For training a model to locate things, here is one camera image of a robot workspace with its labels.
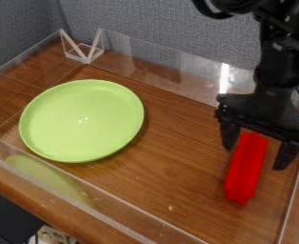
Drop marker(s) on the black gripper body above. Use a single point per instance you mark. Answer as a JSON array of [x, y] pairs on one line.
[[264, 111]]

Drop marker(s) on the clear acrylic enclosure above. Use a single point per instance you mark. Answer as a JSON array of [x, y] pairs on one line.
[[157, 192]]

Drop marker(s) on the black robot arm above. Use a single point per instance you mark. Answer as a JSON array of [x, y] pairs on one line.
[[277, 17]]

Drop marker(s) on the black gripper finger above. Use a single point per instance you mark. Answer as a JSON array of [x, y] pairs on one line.
[[229, 133], [286, 154]]

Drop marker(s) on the white power strip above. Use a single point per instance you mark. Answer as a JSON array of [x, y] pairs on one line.
[[47, 235]]

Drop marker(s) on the green round plate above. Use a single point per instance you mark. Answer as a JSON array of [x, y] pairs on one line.
[[81, 121]]

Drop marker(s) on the red rectangular block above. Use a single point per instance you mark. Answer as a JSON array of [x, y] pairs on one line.
[[245, 167]]

